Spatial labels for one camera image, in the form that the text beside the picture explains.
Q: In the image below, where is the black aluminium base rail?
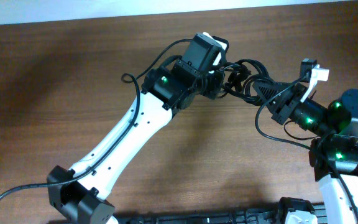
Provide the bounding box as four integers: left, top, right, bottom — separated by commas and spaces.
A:
97, 197, 328, 224

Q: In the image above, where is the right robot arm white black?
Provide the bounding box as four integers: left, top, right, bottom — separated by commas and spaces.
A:
253, 82, 358, 223

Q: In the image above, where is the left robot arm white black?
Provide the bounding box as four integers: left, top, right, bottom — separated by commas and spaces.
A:
47, 32, 229, 223

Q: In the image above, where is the black USB cable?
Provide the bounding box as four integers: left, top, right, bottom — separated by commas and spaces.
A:
219, 58, 275, 105

